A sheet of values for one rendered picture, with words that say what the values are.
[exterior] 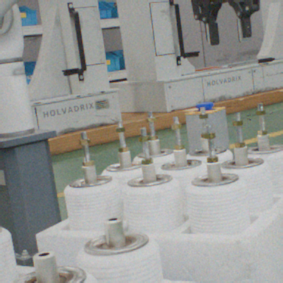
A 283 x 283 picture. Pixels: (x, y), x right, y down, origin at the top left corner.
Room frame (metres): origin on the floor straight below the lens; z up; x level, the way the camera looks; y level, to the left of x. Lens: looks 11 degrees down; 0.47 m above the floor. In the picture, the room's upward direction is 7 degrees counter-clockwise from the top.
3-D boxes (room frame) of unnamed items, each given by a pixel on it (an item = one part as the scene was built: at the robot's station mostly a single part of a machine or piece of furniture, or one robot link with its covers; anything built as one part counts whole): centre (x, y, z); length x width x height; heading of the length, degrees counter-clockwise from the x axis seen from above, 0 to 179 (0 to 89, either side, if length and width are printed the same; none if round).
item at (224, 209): (0.98, -0.05, 0.16); 0.10 x 0.10 x 0.18
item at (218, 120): (1.43, -0.07, 0.16); 0.07 x 0.07 x 0.31; 62
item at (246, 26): (1.05, -0.14, 0.49); 0.03 x 0.01 x 0.05; 43
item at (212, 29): (1.11, -0.08, 0.48); 0.02 x 0.01 x 0.04; 133
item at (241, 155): (1.09, -0.10, 0.26); 0.02 x 0.02 x 0.03
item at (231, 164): (1.09, -0.10, 0.25); 0.08 x 0.08 x 0.01
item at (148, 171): (1.04, 0.06, 0.26); 0.02 x 0.02 x 0.03
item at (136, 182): (1.04, 0.06, 0.25); 0.08 x 0.08 x 0.01
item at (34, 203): (1.55, 0.39, 0.15); 0.15 x 0.15 x 0.30; 40
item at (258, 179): (1.09, -0.10, 0.16); 0.10 x 0.10 x 0.18
